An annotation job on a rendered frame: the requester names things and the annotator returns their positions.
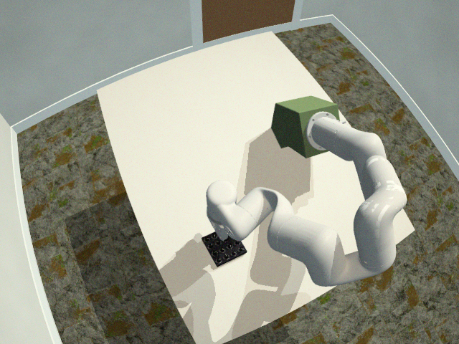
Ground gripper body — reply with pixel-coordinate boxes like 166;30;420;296
207;213;228;241

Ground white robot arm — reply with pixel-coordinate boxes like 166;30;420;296
206;112;407;287

